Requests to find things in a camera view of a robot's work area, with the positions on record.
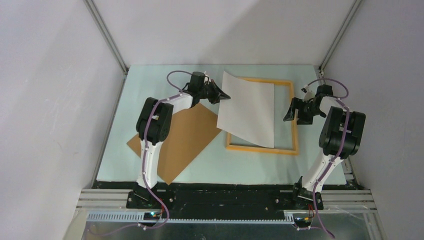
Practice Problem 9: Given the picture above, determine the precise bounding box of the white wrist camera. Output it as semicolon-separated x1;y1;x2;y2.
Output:
203;71;211;82
301;84;315;102

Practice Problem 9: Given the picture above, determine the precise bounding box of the brown cardboard backing board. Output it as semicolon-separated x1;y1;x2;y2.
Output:
148;103;221;188

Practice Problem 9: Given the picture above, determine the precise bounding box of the left aluminium corner post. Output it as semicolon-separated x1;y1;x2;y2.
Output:
83;0;129;75

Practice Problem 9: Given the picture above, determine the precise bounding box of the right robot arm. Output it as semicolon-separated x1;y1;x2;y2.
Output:
283;84;366;209

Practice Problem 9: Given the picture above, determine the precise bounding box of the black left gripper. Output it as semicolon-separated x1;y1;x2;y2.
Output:
198;79;231;105

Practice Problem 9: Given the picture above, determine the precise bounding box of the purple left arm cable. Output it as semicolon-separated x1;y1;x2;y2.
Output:
140;70;200;231

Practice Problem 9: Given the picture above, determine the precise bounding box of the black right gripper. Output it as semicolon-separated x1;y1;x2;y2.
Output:
282;97;324;125

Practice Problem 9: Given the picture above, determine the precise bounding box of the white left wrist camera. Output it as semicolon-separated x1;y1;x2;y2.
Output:
203;71;211;82

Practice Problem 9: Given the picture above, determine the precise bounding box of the aluminium corner post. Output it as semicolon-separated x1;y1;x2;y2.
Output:
317;0;364;73
83;0;129;75

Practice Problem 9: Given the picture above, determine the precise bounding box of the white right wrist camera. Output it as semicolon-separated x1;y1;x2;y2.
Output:
301;84;315;102

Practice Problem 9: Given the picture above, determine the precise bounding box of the right aluminium corner post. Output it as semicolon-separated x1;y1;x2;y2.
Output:
317;0;364;73

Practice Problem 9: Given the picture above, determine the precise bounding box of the printed photo with white border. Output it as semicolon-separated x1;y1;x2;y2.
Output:
217;71;275;148

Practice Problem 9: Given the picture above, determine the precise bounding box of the wooden picture frame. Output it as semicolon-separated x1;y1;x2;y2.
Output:
225;77;300;156

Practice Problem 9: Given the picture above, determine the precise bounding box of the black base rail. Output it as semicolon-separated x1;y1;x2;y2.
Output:
126;182;324;221

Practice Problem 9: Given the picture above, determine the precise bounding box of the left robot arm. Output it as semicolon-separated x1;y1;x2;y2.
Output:
136;70;231;208

